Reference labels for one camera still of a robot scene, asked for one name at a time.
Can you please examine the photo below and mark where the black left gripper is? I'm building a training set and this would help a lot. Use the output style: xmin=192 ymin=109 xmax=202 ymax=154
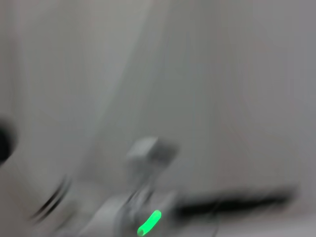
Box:
xmin=176 ymin=189 xmax=300 ymax=219

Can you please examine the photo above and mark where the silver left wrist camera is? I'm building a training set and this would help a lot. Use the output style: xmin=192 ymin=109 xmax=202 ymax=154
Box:
xmin=125 ymin=136 xmax=179 ymax=174

